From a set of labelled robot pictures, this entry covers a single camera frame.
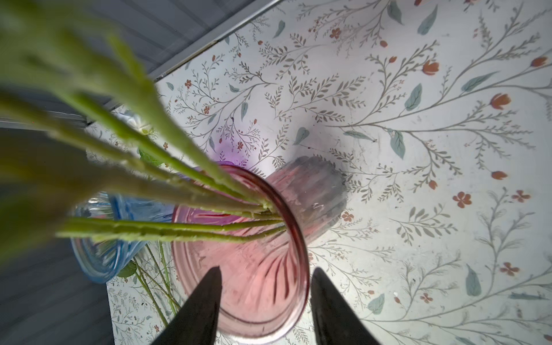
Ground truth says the pink grey glass vase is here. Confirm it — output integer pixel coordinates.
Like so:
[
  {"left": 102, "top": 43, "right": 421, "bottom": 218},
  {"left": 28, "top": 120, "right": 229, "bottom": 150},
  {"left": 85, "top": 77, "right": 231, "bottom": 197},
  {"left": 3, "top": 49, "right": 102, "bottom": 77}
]
[{"left": 172, "top": 156, "right": 346, "bottom": 344}]

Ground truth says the blue purple glass vase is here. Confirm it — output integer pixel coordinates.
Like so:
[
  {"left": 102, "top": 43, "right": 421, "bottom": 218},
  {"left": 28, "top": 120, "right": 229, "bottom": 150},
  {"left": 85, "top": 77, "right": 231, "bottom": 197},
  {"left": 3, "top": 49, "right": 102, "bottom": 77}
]
[{"left": 71, "top": 192, "right": 175, "bottom": 284}]

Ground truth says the peach spray rose stem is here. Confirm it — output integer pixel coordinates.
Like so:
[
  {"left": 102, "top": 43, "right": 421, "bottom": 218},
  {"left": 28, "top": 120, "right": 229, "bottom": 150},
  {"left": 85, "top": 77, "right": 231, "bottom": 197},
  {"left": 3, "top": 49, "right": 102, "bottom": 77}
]
[{"left": 1, "top": 92, "right": 276, "bottom": 220}]

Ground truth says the bunch of artificial flowers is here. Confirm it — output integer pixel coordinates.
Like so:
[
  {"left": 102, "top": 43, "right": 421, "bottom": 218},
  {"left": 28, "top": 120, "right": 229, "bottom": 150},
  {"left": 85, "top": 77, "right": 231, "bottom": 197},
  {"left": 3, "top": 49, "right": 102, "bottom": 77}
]
[{"left": 115, "top": 110, "right": 181, "bottom": 326}]

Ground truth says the floral patterned table mat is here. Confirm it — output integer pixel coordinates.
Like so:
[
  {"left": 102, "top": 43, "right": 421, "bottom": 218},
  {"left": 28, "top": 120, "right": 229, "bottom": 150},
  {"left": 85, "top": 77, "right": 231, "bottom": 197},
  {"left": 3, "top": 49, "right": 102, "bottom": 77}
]
[{"left": 85, "top": 0, "right": 552, "bottom": 345}]

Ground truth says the cream white rose stem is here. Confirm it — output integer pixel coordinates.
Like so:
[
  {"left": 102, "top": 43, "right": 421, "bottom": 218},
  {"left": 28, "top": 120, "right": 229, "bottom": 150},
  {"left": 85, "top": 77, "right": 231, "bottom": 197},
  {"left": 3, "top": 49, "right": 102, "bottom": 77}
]
[{"left": 1, "top": 1, "right": 270, "bottom": 210}]

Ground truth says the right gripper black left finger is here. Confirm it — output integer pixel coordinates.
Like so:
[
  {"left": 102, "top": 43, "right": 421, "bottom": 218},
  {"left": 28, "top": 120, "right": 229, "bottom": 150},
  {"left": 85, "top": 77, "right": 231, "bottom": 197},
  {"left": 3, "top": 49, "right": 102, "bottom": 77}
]
[{"left": 152, "top": 267, "right": 222, "bottom": 345}]

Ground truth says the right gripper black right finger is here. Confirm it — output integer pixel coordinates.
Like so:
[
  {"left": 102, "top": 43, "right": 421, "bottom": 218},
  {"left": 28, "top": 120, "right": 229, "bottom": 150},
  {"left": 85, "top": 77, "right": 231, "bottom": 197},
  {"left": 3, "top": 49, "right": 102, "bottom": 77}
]
[{"left": 310, "top": 267, "right": 379, "bottom": 345}]

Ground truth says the beige spray rose stem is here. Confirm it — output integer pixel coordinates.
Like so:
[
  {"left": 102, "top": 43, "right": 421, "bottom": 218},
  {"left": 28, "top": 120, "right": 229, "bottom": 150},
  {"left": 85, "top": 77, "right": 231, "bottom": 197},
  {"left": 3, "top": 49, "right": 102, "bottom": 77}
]
[{"left": 55, "top": 217, "right": 287, "bottom": 244}]

